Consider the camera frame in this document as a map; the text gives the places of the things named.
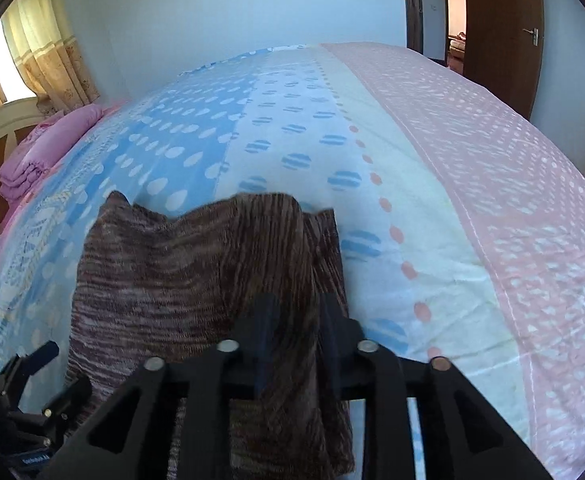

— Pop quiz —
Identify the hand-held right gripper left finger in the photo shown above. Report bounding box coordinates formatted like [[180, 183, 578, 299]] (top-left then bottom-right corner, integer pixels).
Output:
[[40, 292, 284, 480]]

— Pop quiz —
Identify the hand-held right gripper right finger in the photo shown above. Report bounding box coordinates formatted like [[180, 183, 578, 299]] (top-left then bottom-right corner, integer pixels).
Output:
[[320, 292, 541, 480]]

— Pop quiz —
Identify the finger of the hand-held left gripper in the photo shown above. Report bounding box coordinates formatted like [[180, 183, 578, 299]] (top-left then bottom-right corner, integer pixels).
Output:
[[26, 376, 94, 439], [0, 341, 60, 409]]

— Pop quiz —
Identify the brown knit garment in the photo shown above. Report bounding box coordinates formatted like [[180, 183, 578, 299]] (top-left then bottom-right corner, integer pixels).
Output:
[[65, 190, 356, 480]]

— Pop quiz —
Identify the blue printed blanket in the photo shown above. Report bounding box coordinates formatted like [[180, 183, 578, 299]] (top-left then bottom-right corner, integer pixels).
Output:
[[0, 42, 585, 480]]

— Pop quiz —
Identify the pink folded quilt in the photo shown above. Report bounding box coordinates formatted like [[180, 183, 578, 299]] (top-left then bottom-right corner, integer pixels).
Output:
[[0, 104, 111, 204]]

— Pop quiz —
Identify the yellow patterned curtain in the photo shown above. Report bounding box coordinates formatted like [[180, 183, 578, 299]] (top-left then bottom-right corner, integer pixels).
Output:
[[0, 0, 101, 114]]

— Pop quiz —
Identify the brown wooden door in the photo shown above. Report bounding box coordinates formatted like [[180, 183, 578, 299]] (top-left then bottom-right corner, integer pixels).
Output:
[[462, 0, 546, 122]]

